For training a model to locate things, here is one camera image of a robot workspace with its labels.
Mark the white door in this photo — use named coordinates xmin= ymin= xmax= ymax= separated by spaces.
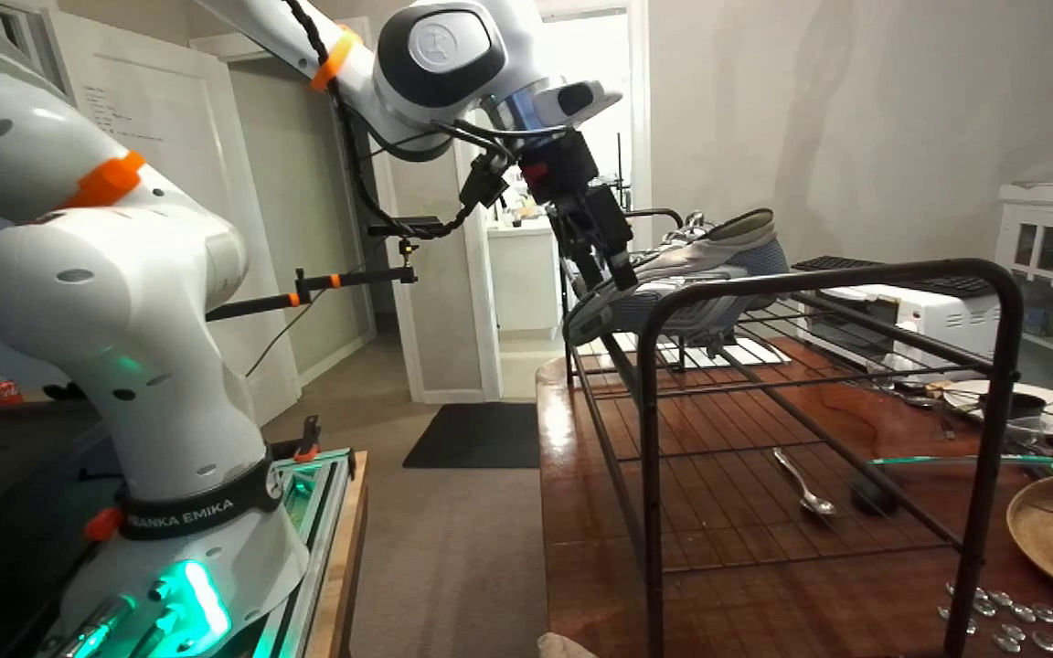
xmin=49 ymin=11 xmax=309 ymax=425

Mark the green handled tool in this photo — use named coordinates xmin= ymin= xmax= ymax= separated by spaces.
xmin=868 ymin=451 xmax=1053 ymax=479

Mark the white box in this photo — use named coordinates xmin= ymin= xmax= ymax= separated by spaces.
xmin=816 ymin=281 xmax=1003 ymax=370

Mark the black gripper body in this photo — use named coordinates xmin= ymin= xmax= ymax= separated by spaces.
xmin=521 ymin=124 xmax=635 ymax=263

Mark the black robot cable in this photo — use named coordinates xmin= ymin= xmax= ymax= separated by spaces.
xmin=282 ymin=0 xmax=521 ymax=242

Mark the small black object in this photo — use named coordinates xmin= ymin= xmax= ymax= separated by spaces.
xmin=852 ymin=482 xmax=902 ymax=520

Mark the green lit robot base mount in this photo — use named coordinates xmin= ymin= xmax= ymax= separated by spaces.
xmin=37 ymin=446 xmax=361 ymax=658

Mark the black metal shoe rack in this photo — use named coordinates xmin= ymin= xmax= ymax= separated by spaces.
xmin=561 ymin=204 xmax=1028 ymax=658

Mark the white plate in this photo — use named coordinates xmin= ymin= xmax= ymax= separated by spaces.
xmin=931 ymin=375 xmax=1053 ymax=441

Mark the black floor mat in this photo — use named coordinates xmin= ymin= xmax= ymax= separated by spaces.
xmin=400 ymin=397 xmax=546 ymax=471

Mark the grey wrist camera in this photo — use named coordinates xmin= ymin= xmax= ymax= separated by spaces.
xmin=506 ymin=75 xmax=627 ymax=136

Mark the silver metal spoon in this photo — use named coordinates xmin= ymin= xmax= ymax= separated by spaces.
xmin=772 ymin=446 xmax=840 ymax=527

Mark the black stand with orange clamps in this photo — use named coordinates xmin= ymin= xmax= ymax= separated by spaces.
xmin=204 ymin=210 xmax=448 ymax=323

